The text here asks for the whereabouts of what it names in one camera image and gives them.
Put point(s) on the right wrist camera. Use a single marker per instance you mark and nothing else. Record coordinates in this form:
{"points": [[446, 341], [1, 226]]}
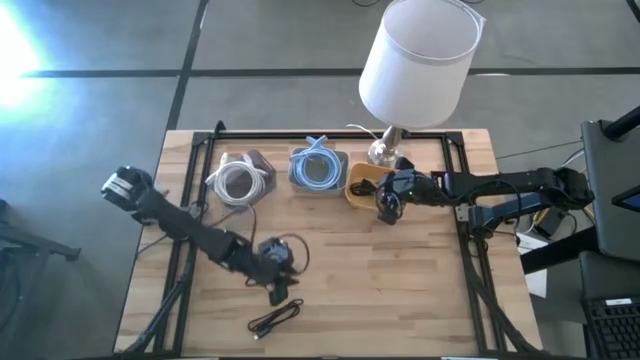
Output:
{"points": [[404, 164]]}

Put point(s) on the black chair base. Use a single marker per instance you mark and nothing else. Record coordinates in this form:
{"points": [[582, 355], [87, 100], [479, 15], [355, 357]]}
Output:
{"points": [[50, 247]]}

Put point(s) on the black power box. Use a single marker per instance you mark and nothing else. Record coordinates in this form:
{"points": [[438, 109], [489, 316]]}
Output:
{"points": [[551, 223]]}

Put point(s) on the small tablet screen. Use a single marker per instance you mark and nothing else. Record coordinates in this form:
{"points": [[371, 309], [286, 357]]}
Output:
{"points": [[630, 200]]}

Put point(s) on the yellow plastic bin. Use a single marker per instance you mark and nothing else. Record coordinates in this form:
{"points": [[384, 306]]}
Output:
{"points": [[357, 172]]}

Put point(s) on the black stand pole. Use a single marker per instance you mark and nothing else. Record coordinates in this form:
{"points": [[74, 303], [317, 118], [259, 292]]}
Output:
{"points": [[625, 125]]}

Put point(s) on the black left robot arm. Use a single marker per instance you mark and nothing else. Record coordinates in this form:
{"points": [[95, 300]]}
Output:
{"points": [[185, 227]]}

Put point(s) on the black keyboard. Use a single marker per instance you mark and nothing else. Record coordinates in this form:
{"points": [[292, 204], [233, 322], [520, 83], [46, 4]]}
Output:
{"points": [[615, 330]]}

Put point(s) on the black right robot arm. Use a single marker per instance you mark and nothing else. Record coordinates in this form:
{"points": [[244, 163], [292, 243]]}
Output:
{"points": [[500, 182]]}

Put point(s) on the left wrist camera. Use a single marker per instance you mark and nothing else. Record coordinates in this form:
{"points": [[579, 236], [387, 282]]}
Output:
{"points": [[275, 250]]}

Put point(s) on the dark grey stand platform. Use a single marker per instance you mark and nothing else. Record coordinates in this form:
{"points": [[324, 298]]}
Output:
{"points": [[605, 200]]}

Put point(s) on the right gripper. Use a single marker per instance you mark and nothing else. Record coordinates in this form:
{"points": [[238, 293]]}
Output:
{"points": [[410, 187]]}

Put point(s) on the black metal table frame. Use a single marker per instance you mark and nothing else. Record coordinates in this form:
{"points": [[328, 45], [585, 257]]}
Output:
{"points": [[325, 135]]}

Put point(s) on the white paper sheet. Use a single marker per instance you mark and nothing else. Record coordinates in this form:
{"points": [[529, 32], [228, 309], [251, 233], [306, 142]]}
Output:
{"points": [[530, 245], [536, 285]]}

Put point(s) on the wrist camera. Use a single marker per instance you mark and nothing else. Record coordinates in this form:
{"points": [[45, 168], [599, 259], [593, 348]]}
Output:
{"points": [[275, 250], [404, 164]]}

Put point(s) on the silver table lamp white shade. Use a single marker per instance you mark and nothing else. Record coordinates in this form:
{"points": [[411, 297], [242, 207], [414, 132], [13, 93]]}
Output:
{"points": [[420, 65]]}

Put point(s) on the white plastic bin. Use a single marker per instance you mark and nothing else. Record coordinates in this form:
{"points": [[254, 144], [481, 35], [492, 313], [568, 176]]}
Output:
{"points": [[300, 191]]}

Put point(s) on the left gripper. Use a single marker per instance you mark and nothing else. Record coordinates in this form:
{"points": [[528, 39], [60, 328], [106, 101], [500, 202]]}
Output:
{"points": [[265, 272]]}

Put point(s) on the black stand base bar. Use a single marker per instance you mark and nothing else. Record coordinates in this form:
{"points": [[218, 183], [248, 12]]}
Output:
{"points": [[555, 252]]}

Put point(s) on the brown translucent bin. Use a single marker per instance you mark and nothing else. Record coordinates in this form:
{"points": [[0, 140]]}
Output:
{"points": [[265, 167]]}

